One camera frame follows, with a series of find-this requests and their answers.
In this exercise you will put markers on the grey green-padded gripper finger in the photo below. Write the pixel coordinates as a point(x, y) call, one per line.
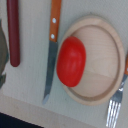
point(4, 55)

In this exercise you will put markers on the red toy tomato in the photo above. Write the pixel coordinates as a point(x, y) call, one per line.
point(71, 61)

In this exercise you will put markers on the brown toy sausage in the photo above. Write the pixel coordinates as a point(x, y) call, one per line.
point(13, 31)

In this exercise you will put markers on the knife with orange handle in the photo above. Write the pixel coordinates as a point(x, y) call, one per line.
point(53, 46)

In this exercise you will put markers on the round wooden plate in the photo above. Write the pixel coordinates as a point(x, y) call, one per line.
point(105, 60)

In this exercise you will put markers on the fork with orange handle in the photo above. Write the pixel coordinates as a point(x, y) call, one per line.
point(115, 101)

